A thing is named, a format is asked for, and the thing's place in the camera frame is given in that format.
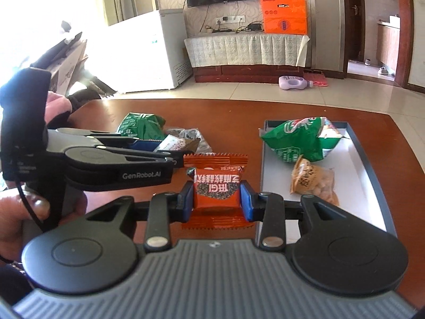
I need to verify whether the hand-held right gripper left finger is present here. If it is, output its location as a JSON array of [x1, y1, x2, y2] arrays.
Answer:
[[84, 182, 195, 254]]

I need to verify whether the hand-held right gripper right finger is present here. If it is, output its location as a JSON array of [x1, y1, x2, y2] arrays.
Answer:
[[239, 179, 344, 253]]

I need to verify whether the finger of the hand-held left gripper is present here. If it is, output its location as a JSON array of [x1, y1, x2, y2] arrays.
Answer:
[[55, 127, 162, 153], [100, 149, 184, 170]]

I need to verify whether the clear packet red white label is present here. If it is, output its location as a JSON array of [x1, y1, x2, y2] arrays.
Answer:
[[159, 135, 186, 153]]

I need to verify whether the green striped snack bag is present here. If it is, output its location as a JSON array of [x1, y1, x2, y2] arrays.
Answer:
[[117, 112, 167, 140], [260, 116, 343, 164]]

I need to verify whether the orange snack packet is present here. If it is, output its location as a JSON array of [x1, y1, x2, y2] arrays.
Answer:
[[182, 153, 256, 231]]

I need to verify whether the clear grey nut packet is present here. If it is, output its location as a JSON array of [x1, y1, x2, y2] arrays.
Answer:
[[166, 127, 213, 156]]

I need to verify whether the tan nut packet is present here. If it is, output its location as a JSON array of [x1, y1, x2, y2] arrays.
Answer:
[[290, 155, 340, 207]]

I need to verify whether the blue shallow box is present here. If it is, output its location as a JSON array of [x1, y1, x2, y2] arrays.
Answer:
[[259, 120, 397, 240]]

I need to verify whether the person's left hand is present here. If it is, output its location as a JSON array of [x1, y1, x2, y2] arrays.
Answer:
[[0, 189, 87, 263]]

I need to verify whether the pink cloth item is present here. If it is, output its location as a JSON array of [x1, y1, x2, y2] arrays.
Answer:
[[46, 91, 72, 123]]

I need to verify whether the white chest freezer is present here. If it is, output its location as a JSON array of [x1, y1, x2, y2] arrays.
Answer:
[[108, 8, 193, 94]]

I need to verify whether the purple detergent bottle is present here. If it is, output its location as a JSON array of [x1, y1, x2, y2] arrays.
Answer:
[[278, 75, 313, 90]]

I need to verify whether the cloth-covered television cabinet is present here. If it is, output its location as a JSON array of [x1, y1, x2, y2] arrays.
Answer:
[[184, 33, 311, 83]]

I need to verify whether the pink floor mat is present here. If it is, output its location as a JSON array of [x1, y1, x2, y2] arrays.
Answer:
[[304, 70, 329, 87]]

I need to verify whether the orange gift box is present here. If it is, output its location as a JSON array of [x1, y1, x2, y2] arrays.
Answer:
[[259, 0, 309, 35]]

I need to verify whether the wooden kitchen cabinet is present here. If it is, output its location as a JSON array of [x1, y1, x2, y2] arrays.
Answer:
[[377, 15, 401, 74]]

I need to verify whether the brown wooden door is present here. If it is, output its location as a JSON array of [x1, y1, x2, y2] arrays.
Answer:
[[345, 0, 362, 62]]

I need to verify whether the grey metal frame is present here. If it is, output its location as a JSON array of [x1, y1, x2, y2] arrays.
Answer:
[[30, 20, 117, 99]]

